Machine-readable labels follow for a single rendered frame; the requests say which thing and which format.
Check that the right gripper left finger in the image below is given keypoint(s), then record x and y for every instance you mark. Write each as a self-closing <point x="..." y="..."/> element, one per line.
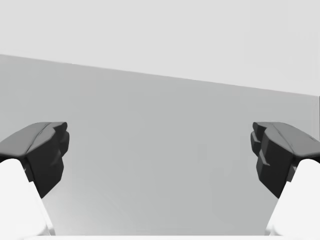
<point x="42" y="160"/>

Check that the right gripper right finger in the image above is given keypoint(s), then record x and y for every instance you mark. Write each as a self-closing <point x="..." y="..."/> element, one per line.
<point x="277" y="160"/>

